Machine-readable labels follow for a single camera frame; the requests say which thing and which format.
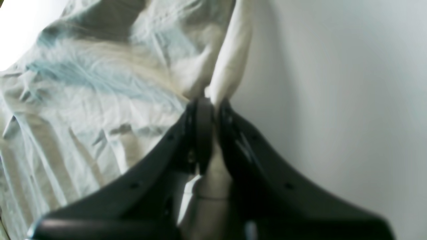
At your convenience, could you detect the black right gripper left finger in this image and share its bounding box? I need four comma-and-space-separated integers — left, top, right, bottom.
28, 97, 215, 240

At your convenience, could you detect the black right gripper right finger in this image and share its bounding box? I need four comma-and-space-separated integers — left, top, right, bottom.
219, 100, 394, 240

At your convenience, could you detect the beige grey T-shirt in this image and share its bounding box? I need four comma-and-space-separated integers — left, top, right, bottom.
1, 0, 252, 240

